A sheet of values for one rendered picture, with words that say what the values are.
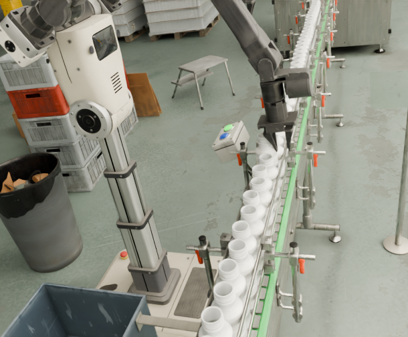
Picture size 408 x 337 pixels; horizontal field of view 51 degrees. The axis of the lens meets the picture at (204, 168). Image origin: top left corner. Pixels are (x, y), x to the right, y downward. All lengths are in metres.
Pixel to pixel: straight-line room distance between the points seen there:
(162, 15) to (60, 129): 4.64
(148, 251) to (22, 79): 1.81
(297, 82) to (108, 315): 0.79
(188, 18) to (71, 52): 6.10
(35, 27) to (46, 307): 0.77
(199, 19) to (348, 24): 2.80
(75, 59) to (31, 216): 1.33
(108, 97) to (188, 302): 1.00
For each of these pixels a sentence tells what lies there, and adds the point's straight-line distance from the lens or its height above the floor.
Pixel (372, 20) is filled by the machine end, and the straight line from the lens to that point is 5.55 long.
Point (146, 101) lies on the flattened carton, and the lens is 4.51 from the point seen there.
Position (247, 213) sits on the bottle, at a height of 1.14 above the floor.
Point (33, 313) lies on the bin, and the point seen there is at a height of 0.91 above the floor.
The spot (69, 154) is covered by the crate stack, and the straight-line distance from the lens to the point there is 3.39.
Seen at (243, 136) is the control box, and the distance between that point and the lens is 1.43.
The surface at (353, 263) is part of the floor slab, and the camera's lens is 2.50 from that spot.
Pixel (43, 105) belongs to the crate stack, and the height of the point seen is 0.75.
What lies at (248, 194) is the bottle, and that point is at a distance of 1.01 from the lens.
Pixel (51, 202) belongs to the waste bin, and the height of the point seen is 0.47.
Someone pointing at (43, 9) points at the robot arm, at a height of 1.59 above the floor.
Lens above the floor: 1.73
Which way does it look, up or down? 30 degrees down
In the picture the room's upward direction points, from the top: 10 degrees counter-clockwise
